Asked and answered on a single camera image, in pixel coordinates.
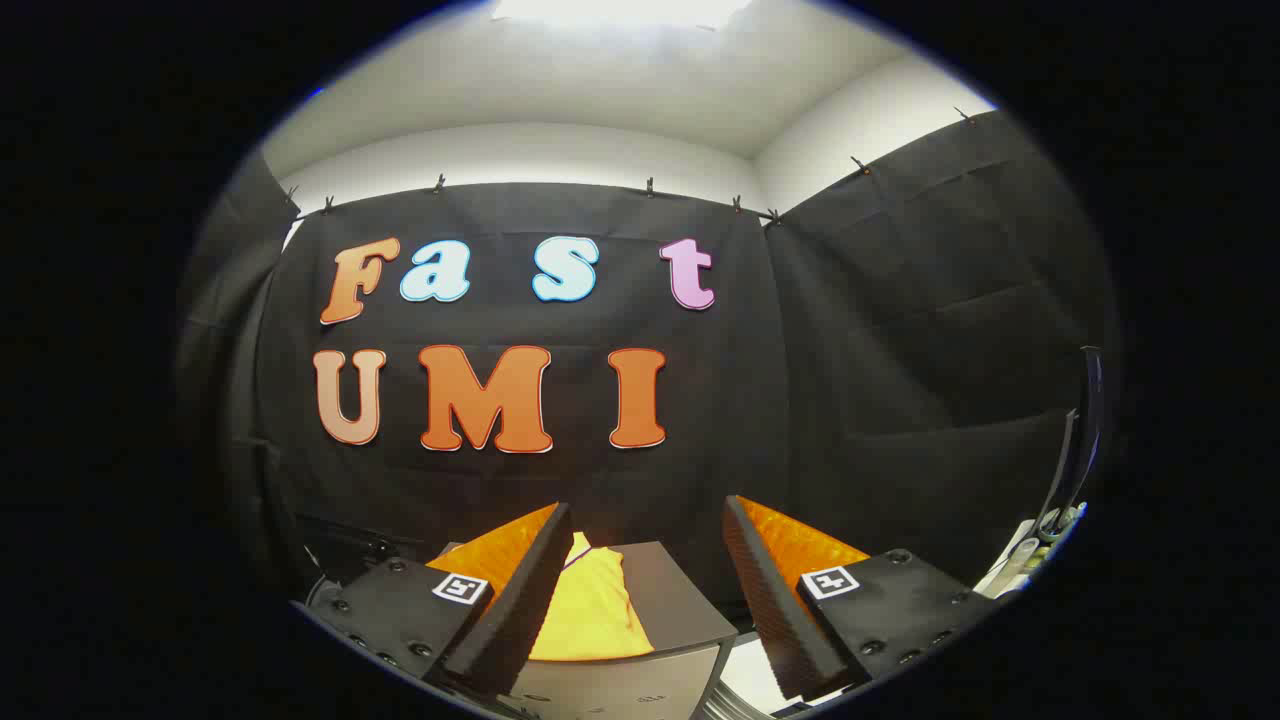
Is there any ceiling light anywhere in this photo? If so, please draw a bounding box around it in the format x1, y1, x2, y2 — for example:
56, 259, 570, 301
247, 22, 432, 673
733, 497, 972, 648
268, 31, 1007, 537
490, 0, 753, 27

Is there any yellow polo shirt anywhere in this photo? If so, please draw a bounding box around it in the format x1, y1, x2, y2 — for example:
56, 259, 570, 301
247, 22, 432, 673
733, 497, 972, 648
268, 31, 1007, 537
530, 530, 657, 662

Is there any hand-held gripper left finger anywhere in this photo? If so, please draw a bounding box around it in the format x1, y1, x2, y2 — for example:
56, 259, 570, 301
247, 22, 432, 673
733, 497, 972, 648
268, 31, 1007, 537
290, 502, 576, 701

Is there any row of black cloth clips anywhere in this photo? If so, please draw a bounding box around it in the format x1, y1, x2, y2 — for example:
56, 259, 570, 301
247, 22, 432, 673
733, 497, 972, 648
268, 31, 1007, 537
285, 105, 976, 227

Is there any dark curved frame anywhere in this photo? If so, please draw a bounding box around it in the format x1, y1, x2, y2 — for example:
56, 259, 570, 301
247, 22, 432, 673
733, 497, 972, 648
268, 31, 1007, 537
1035, 345, 1103, 543

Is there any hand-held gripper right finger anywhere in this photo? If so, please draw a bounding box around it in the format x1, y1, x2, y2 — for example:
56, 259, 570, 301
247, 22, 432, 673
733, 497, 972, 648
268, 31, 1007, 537
722, 495, 1001, 701

